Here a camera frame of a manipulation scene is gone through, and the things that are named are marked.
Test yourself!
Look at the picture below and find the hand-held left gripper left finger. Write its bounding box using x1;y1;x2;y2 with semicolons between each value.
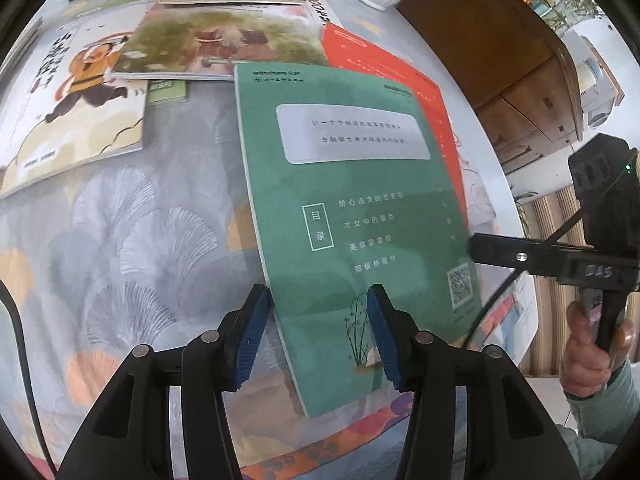
59;284;273;480

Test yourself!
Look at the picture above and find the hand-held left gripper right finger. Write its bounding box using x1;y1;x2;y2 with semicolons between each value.
366;284;581;480

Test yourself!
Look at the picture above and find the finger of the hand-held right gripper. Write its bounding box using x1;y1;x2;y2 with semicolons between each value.
468;233;571;278

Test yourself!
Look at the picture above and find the teal book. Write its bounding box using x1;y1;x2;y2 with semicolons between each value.
234;62;483;418

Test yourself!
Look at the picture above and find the person's right forearm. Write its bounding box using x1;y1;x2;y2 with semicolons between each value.
562;357;640;480

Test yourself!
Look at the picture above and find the person's right hand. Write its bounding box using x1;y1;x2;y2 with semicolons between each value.
560;301;637;402

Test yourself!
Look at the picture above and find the beige ribbed furniture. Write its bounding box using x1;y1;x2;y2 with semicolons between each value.
515;185;596;376

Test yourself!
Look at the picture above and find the white box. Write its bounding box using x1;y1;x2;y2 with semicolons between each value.
565;30;627;131

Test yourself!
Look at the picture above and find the wooden cabinet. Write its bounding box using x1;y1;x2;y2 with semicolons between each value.
395;0;587;177

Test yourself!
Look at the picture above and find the green potted plant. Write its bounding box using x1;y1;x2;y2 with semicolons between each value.
545;0;603;31

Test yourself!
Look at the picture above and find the red book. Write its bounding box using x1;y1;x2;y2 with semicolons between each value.
320;22;471;233

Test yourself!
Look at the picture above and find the white book with green band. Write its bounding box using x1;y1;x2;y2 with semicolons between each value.
145;80;190;107

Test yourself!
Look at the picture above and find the monkey cartoon storybook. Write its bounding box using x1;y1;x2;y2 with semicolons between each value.
0;10;151;198

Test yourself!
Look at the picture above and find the olive painted picture book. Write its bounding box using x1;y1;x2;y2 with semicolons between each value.
110;2;328;81

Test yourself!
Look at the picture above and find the white book with black print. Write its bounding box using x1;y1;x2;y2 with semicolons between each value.
299;0;347;30

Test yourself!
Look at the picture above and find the right hand-held gripper cable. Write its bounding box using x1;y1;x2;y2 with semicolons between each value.
462;209;588;350

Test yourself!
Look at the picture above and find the hand-held gripper cable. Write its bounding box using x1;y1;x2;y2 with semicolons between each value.
462;209;588;350
0;279;57;480

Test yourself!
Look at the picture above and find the left hand-held gripper cable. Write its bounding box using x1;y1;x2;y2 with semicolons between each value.
0;279;57;480

